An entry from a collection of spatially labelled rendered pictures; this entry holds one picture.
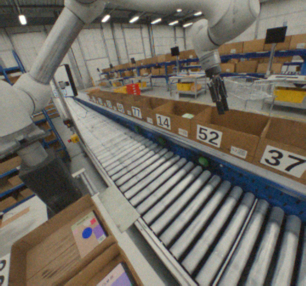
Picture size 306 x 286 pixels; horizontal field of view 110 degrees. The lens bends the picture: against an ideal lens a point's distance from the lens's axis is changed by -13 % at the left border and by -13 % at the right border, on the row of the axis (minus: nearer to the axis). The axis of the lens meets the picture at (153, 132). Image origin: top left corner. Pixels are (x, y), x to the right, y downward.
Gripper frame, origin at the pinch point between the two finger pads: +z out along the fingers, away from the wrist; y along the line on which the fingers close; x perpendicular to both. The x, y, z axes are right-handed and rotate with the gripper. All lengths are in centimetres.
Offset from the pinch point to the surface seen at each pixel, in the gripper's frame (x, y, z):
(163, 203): -21, 42, 37
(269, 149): 17.8, 0.4, 23.1
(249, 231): 15, 27, 49
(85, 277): -16, 85, 34
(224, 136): -2.4, 0.3, 16.6
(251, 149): 9.6, 0.1, 24.2
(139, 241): -68, 61, 99
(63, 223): -45, 90, 26
